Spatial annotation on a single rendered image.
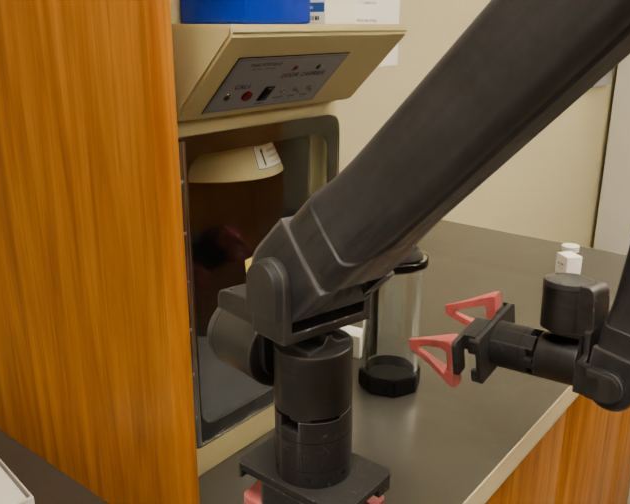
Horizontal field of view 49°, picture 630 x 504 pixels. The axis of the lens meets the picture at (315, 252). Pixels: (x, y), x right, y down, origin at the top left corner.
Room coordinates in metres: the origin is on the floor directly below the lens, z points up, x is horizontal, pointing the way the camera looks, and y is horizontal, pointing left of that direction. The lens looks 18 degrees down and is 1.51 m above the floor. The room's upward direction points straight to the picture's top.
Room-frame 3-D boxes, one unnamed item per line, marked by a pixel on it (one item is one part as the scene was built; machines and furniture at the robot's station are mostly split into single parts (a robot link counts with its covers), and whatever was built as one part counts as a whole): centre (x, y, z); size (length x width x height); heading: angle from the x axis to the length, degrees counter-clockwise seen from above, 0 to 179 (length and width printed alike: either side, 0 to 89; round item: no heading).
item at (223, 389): (0.88, 0.06, 1.19); 0.30 x 0.01 x 0.40; 141
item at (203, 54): (0.85, 0.03, 1.46); 0.32 x 0.11 x 0.10; 141
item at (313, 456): (0.45, 0.00, 1.21); 0.10 x 0.07 x 0.07; 51
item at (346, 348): (0.45, 0.00, 1.27); 0.07 x 0.06 x 0.07; 40
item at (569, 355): (0.74, -0.29, 1.14); 0.07 x 0.06 x 0.07; 51
